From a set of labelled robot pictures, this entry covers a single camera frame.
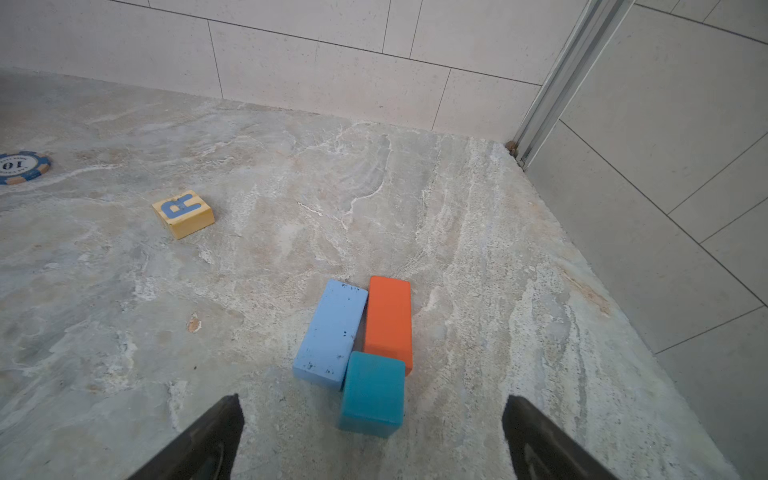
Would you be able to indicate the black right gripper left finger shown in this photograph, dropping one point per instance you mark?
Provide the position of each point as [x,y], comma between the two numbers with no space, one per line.
[207,449]

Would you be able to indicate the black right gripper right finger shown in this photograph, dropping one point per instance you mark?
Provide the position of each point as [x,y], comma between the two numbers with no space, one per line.
[539,449]

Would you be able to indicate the yellow letter R block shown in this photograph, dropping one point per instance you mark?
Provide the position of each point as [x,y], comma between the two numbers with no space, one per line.
[184,214]

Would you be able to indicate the teal cube block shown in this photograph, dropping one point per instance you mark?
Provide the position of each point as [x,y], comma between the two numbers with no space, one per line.
[373,400]

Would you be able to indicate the orange-red rectangular block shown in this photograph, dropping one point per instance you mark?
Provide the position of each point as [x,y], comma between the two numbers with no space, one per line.
[388,330]

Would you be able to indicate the light blue rectangular block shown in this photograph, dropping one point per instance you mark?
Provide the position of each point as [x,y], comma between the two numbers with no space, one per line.
[324,353]

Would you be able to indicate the blue poker chip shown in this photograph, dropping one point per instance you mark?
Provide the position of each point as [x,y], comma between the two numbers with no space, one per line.
[22,166]

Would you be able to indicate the aluminium corner frame post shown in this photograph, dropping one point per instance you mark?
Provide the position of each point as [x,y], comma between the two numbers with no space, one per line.
[595,27]

